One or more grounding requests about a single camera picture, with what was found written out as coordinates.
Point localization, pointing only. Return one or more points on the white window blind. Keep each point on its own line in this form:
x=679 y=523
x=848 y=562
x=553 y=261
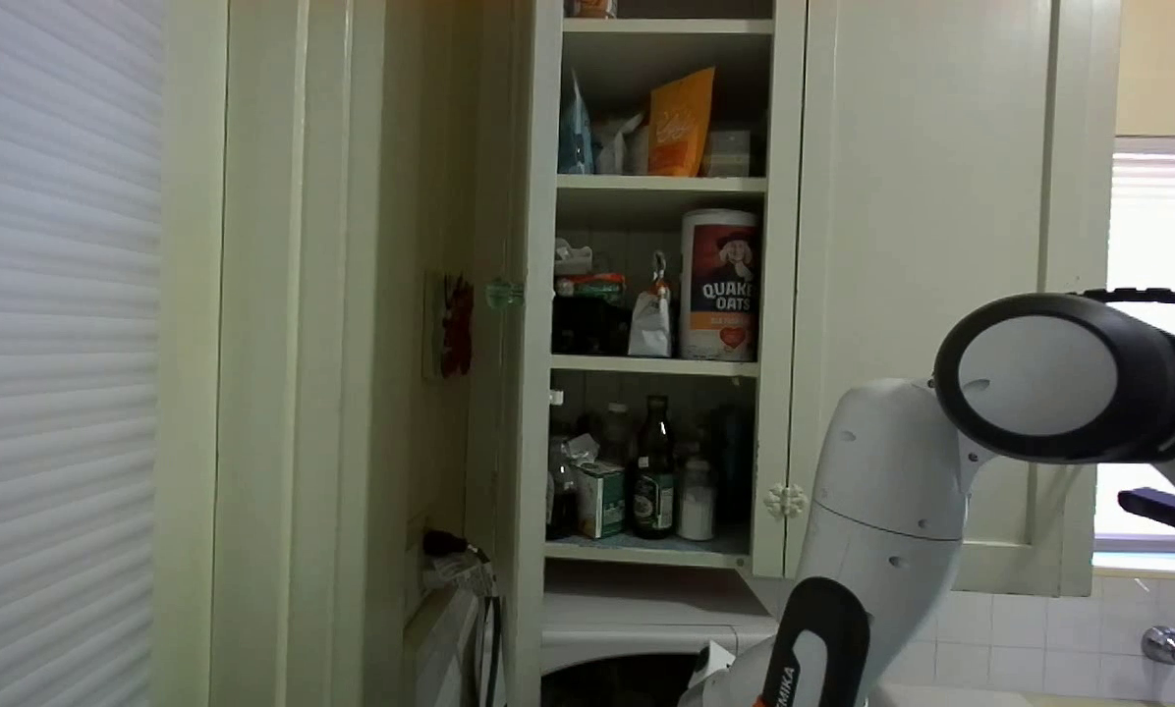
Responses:
x=58 y=357
x=1161 y=223

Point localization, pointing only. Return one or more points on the red hanging item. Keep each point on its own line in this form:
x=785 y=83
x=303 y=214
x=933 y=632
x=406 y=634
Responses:
x=455 y=329

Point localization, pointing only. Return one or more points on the small white pack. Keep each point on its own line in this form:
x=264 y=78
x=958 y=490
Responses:
x=573 y=258

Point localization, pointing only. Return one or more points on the closed white cabinet door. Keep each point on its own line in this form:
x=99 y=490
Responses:
x=915 y=198

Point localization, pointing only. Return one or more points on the green and white box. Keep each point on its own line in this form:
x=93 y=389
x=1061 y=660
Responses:
x=602 y=506

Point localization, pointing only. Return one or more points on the small black device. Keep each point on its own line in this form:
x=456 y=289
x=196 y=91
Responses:
x=455 y=540

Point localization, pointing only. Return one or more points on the crumpled foil bag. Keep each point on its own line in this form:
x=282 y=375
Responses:
x=566 y=456

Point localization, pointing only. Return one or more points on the orange item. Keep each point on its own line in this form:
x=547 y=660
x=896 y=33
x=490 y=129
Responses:
x=591 y=7

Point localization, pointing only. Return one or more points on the clear plastic bag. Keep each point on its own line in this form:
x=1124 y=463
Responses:
x=451 y=632

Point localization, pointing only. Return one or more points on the green tag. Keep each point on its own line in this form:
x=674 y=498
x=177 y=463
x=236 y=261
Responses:
x=503 y=296

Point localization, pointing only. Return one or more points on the brown jar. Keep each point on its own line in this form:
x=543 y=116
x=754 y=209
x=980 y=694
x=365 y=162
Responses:
x=615 y=431

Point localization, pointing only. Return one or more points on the white kitchen cabinet with shelves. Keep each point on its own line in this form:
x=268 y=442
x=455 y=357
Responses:
x=666 y=188

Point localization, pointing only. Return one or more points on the plain white packet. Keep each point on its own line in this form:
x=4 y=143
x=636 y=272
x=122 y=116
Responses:
x=623 y=146

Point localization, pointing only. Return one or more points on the open white cabinet door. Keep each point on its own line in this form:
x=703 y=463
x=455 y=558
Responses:
x=501 y=160

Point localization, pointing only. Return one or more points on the black box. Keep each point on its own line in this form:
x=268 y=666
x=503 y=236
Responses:
x=591 y=329

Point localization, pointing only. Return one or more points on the orange bag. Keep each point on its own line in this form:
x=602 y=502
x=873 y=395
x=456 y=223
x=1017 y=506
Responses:
x=683 y=122

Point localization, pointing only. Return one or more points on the red orange flat box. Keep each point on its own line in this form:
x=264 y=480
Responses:
x=591 y=283

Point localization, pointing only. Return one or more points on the small white bottle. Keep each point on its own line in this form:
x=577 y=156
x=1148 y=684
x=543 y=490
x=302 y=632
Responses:
x=696 y=506

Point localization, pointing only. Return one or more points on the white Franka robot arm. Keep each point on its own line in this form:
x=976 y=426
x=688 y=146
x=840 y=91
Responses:
x=887 y=498

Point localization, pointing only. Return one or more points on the blue packet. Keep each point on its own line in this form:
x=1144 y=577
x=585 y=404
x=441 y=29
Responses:
x=577 y=138

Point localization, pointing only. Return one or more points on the white tub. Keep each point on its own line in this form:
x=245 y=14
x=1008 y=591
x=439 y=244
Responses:
x=727 y=156

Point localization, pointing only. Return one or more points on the white panel door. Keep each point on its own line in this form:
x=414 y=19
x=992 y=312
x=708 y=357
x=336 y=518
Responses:
x=273 y=395

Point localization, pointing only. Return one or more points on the white oats canister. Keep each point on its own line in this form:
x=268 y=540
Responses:
x=722 y=282

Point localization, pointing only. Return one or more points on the white microwave oven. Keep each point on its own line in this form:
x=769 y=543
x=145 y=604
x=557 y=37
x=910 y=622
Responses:
x=610 y=632

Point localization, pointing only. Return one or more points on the white plastic bag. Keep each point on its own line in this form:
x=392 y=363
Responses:
x=651 y=324

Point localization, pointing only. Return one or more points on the dark glass bottle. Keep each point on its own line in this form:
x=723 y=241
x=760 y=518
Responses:
x=654 y=477

